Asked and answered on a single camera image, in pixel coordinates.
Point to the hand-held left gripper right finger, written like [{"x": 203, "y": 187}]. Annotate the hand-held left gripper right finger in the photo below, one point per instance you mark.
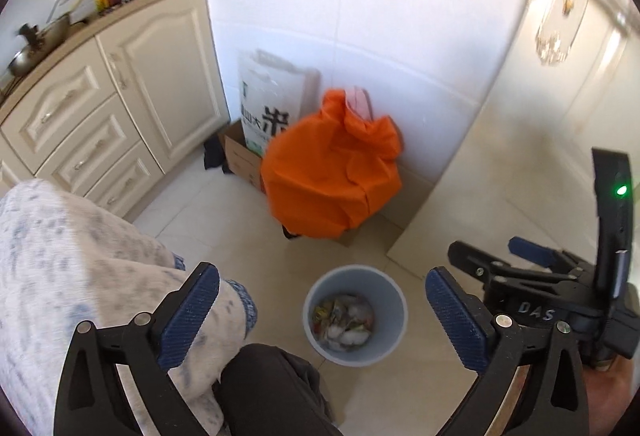
[{"x": 455, "y": 316}]

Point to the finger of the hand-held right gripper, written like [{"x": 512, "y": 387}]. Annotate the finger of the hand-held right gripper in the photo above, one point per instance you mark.
[
  {"x": 475, "y": 258},
  {"x": 532, "y": 250}
]

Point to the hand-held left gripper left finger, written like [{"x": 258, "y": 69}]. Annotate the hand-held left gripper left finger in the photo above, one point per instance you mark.
[{"x": 190, "y": 311}]

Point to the light blue plastic bin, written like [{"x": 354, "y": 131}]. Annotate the light blue plastic bin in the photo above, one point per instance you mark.
[{"x": 390, "y": 306}]

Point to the pile of wrappers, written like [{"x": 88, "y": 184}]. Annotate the pile of wrappers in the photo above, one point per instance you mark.
[{"x": 345, "y": 321}]

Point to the person's right hand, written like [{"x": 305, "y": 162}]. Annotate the person's right hand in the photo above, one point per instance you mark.
[{"x": 607, "y": 396}]

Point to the white door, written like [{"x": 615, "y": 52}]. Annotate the white door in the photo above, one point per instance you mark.
[{"x": 525, "y": 140}]

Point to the person's leg in dark trousers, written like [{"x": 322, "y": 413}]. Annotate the person's leg in dark trousers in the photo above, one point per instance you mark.
[{"x": 270, "y": 391}]

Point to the dark cloth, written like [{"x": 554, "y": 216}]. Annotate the dark cloth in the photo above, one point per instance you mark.
[{"x": 215, "y": 155}]

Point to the orange fabric bag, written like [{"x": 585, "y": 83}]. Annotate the orange fabric bag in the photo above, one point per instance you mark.
[{"x": 325, "y": 176}]

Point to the pink plastic item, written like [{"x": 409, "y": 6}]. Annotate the pink plastic item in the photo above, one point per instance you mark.
[{"x": 360, "y": 100}]

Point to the cream kitchen cabinet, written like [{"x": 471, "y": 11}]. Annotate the cream kitchen cabinet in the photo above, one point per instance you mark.
[{"x": 160, "y": 80}]

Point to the white rice sack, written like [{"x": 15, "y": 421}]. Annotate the white rice sack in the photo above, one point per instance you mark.
[{"x": 270, "y": 90}]

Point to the metal wok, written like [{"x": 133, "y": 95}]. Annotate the metal wok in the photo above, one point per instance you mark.
[{"x": 55, "y": 30}]

